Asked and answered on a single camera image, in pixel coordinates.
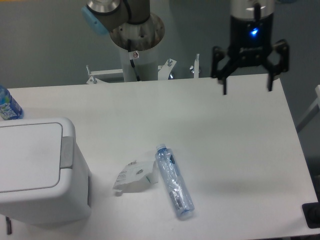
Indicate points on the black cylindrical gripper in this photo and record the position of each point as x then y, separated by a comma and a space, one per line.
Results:
251, 40

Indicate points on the white push-lid trash can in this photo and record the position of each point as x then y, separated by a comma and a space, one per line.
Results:
44, 177

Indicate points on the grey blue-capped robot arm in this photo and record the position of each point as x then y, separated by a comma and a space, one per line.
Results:
136, 31

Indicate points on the white stand leg right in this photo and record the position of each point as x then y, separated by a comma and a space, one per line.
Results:
310, 113

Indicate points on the clear empty plastic bottle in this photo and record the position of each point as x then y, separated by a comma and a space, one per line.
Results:
174, 182

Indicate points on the black clamp at table edge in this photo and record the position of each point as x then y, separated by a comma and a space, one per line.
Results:
312, 214

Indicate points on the crumpled white paper carton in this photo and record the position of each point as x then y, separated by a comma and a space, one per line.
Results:
136, 177

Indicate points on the blue labelled water bottle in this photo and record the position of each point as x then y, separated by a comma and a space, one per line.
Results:
9, 107

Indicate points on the white metal frame bracket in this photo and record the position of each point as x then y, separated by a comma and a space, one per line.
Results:
169, 71

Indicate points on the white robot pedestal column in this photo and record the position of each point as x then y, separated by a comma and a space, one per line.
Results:
139, 65

